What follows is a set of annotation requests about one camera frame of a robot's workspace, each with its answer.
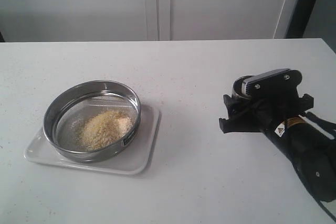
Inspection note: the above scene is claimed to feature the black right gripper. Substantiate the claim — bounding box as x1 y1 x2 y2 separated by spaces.
219 68 314 133

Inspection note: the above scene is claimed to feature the stainless steel cup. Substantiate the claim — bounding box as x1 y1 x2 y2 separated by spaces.
231 76 252 101

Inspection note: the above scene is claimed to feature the yellow grain mixture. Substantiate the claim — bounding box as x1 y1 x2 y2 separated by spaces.
76 109 135 152

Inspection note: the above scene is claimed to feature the round steel sieve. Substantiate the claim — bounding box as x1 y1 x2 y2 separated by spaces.
43 80 141 163

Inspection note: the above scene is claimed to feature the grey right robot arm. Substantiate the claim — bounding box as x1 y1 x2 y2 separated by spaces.
219 69 335 202

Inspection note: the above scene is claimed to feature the white rectangular tray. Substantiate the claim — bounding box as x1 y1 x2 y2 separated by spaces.
24 103 161 175

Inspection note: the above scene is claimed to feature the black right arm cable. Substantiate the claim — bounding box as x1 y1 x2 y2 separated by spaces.
317 197 336 224

